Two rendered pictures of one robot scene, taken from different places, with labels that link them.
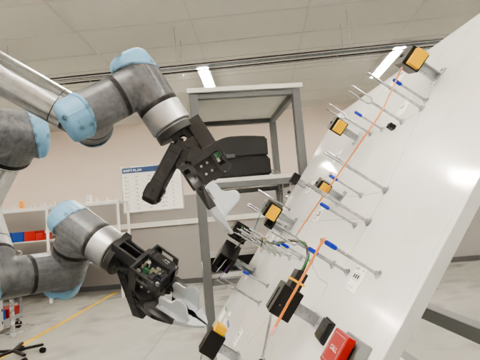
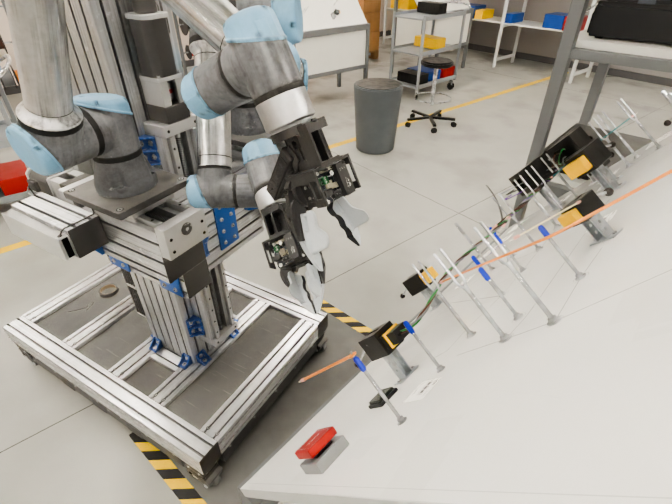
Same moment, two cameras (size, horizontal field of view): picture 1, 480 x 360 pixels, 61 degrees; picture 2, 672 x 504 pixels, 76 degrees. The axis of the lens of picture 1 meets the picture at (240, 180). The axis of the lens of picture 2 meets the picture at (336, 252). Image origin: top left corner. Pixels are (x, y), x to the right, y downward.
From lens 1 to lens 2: 65 cm
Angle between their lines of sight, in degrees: 60
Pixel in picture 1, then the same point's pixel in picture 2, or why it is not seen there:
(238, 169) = (652, 29)
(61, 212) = (246, 154)
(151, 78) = (252, 65)
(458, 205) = (413, 489)
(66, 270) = not seen: hidden behind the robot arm
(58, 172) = not seen: outside the picture
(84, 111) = (197, 99)
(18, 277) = (220, 198)
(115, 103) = (222, 93)
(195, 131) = (303, 144)
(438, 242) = (379, 487)
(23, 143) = not seen: hidden behind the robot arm
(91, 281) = (546, 50)
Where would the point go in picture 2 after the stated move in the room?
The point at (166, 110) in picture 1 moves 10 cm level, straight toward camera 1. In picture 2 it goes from (266, 114) to (205, 135)
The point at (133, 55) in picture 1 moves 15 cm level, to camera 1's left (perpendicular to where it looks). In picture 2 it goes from (234, 28) to (181, 16)
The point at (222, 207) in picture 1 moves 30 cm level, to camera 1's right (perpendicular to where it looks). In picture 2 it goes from (312, 244) to (494, 366)
